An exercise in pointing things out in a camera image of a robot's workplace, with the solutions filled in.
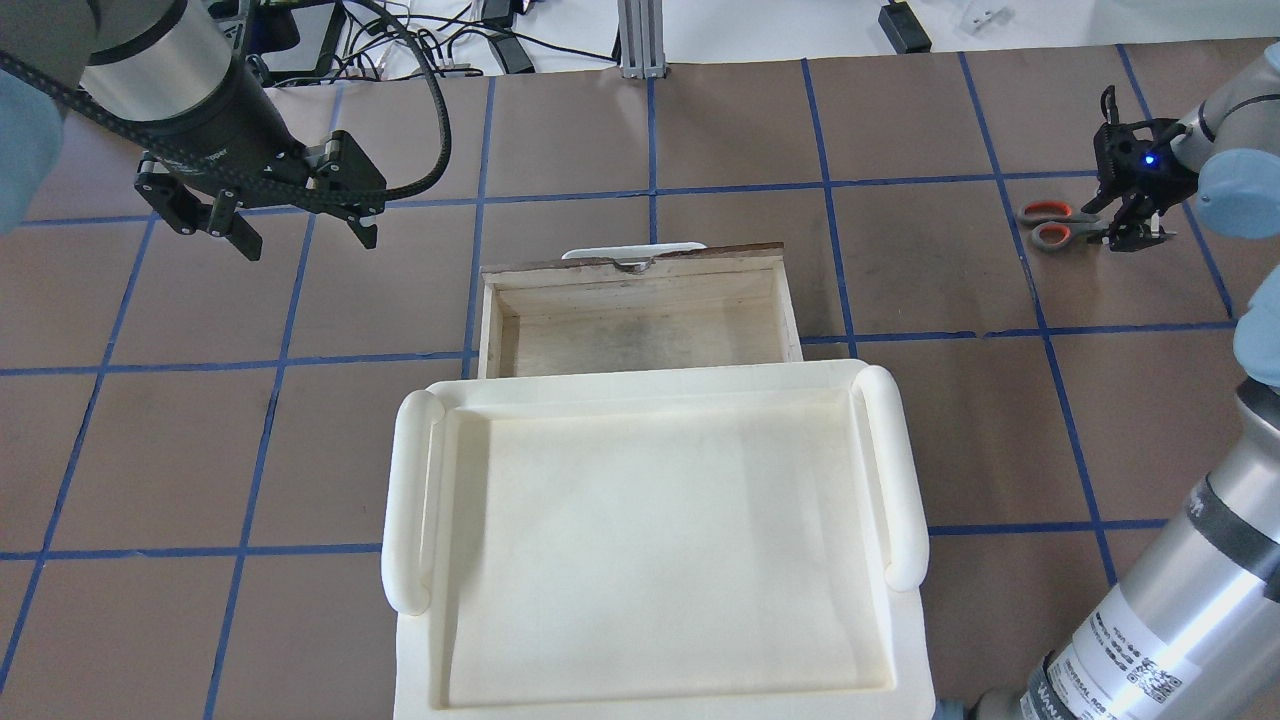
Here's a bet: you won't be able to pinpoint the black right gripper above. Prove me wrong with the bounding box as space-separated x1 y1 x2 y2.
1080 86 1197 252

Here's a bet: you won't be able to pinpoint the wooden drawer with white handle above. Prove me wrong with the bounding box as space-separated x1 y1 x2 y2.
476 243 803 379

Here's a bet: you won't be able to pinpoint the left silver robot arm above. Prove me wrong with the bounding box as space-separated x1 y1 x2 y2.
3 1 387 261

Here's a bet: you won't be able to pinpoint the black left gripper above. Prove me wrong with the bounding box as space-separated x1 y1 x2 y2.
134 129 388 263

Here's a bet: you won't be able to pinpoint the black braided cable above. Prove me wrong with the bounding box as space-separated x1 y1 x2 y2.
0 0 453 217

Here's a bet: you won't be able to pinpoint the aluminium frame post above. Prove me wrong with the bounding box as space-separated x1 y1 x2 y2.
617 1 669 79

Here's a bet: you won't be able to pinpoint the orange grey scissors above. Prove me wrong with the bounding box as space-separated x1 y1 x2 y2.
1016 199 1172 251

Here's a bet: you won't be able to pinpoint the white plastic tray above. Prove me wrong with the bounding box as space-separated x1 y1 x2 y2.
381 359 934 719

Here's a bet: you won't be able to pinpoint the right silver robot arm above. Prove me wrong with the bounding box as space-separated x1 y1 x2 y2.
384 40 1277 719

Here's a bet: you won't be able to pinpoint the black power adapter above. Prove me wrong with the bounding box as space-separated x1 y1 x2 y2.
877 1 932 55

